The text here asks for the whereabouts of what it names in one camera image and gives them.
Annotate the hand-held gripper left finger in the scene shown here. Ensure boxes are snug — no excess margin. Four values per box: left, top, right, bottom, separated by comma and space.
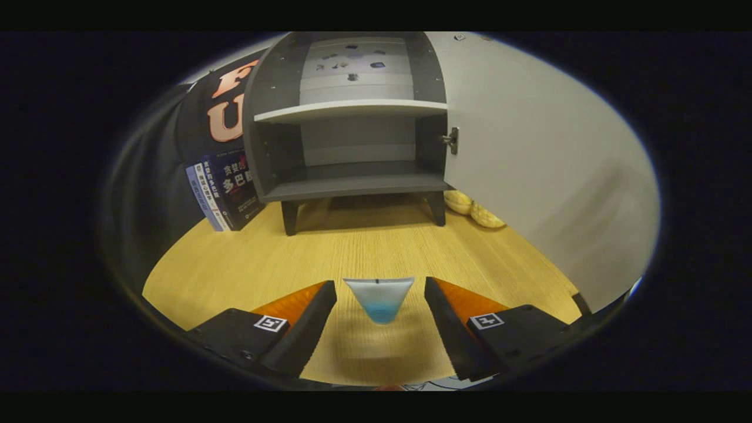
187, 280, 338, 378

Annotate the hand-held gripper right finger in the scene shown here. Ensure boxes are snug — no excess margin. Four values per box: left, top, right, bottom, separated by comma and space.
424, 276, 588, 381

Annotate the blue and white tube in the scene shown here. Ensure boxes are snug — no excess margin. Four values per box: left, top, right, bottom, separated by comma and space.
343, 277, 415, 325

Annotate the beige cabinet door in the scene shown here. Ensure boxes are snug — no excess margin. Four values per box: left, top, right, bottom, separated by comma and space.
424, 31, 662, 314

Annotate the dark grey cabinet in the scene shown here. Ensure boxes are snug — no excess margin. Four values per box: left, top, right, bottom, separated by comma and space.
242, 31, 456, 237

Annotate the black book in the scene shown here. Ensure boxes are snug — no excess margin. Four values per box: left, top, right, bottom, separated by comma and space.
209, 150, 266, 231

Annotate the light blue book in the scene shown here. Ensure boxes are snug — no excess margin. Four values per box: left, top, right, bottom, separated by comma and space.
186, 163, 225, 232

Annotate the dark blue book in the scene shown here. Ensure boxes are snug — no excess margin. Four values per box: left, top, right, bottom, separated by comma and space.
196, 156, 236, 231

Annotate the black backdrop cloth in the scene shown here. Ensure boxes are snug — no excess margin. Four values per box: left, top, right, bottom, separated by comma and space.
106, 50, 260, 283

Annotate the white cabinet shelf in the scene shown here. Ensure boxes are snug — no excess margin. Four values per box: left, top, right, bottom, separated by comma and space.
254, 99, 448, 124

